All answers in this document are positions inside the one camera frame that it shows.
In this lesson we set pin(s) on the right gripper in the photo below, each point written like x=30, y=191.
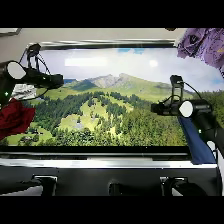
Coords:
x=164, y=108

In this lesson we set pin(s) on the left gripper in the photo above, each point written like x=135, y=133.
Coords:
x=53, y=81

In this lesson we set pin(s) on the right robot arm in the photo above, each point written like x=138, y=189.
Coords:
x=205, y=121

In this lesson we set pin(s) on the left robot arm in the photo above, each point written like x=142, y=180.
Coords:
x=16, y=70

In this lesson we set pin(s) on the white patterned garment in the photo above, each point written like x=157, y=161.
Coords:
x=24, y=91

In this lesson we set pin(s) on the blue garment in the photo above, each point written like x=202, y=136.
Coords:
x=196, y=143

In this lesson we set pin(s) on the red garment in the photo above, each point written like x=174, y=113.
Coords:
x=15, y=118

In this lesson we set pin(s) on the purple garment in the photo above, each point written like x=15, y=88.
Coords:
x=203, y=45

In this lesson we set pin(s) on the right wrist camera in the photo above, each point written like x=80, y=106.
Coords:
x=176, y=82

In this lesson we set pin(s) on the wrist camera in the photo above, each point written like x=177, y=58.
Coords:
x=176, y=82
x=33, y=50

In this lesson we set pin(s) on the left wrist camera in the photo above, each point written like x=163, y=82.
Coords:
x=33, y=50

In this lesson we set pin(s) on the silver frame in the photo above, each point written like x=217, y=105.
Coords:
x=100, y=162

